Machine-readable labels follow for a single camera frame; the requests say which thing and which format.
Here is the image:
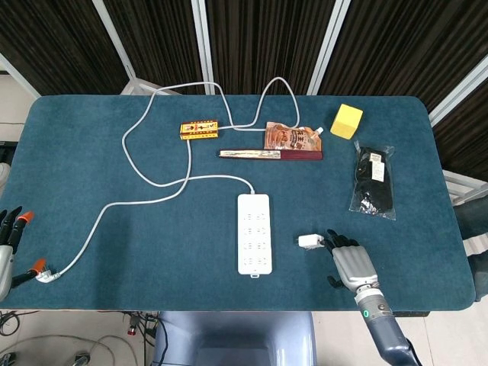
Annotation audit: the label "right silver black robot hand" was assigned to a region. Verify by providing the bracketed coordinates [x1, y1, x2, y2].
[323, 228, 380, 293]

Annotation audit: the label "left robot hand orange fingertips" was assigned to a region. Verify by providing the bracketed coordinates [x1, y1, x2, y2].
[0, 205, 49, 300]

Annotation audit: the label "white plug adapter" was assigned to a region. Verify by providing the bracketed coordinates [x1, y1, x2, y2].
[296, 233, 326, 251]

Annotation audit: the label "white power strip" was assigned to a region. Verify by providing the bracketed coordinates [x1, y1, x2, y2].
[236, 193, 273, 278]

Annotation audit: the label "black socks in plastic bag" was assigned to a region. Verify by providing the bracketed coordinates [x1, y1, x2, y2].
[348, 140, 397, 221]

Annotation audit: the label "dark grey chair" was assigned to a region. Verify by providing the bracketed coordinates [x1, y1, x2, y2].
[455, 197, 488, 302]

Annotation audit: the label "white metal rack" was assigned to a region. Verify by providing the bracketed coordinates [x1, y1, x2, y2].
[444, 169, 488, 207]

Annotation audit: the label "orange spouted sauce pouch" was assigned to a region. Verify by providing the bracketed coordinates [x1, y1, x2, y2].
[262, 120, 325, 152]

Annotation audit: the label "yellow sponge cube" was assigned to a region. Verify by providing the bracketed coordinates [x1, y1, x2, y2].
[329, 103, 364, 141]

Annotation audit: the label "blue grey robot torso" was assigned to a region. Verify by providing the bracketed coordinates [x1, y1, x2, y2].
[152, 310, 317, 366]

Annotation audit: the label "teal table cloth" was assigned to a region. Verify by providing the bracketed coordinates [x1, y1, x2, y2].
[0, 94, 477, 312]

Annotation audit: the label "small yellow red box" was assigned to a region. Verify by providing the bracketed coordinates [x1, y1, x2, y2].
[179, 120, 220, 141]

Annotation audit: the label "white screen base foot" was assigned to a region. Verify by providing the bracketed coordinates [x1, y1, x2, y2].
[120, 78, 184, 96]

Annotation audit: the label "grey power strip cable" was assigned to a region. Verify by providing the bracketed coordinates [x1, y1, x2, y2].
[35, 77, 300, 284]

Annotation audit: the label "black floor cable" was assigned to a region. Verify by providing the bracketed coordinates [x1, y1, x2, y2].
[0, 310, 39, 337]

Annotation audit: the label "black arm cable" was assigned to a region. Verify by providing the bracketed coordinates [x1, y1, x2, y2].
[403, 335, 422, 366]

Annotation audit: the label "white floor cable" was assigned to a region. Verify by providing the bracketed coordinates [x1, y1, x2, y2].
[0, 334, 134, 366]

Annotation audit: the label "white screen frame post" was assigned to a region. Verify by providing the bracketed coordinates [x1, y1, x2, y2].
[190, 0, 217, 95]
[307, 0, 354, 96]
[0, 51, 42, 98]
[91, 0, 144, 87]
[429, 53, 488, 127]

